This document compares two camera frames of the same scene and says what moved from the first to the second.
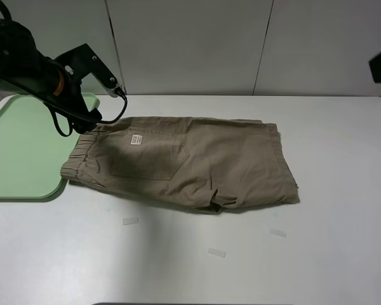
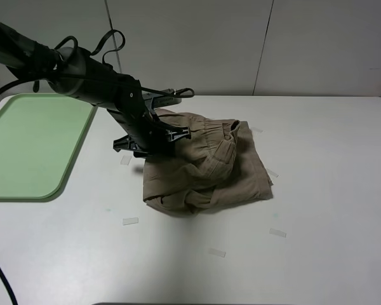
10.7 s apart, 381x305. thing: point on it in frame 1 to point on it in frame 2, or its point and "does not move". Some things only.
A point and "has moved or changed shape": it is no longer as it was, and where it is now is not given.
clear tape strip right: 277,232 does not move
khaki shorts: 219,165 has moved or changed shape
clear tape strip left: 129,221 does not move
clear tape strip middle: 216,252 does not move
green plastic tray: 26,152 does not move
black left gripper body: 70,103 to 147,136
